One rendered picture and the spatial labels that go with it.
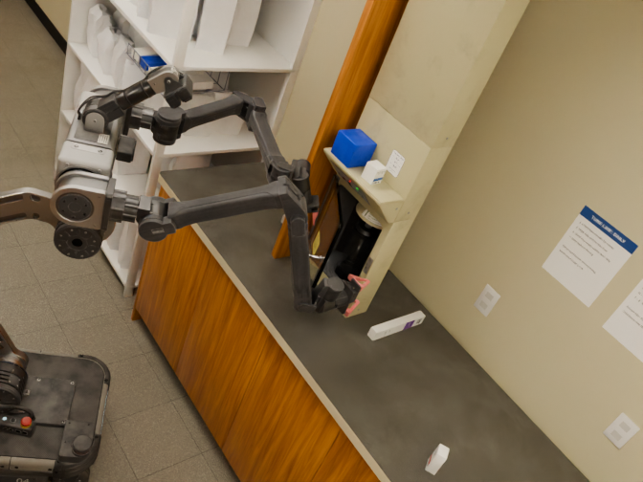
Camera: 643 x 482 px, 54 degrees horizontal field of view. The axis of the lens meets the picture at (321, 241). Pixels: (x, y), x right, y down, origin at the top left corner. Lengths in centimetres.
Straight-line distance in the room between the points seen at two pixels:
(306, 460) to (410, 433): 43
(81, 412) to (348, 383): 113
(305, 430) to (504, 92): 139
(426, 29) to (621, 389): 132
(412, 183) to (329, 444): 93
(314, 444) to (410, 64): 133
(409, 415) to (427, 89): 107
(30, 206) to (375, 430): 131
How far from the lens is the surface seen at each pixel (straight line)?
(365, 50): 216
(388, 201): 206
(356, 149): 211
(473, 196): 248
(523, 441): 244
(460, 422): 233
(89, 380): 289
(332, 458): 229
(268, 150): 215
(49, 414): 275
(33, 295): 353
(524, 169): 235
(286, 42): 323
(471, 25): 195
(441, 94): 200
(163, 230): 173
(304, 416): 233
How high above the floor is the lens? 250
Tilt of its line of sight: 35 degrees down
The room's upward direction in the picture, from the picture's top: 23 degrees clockwise
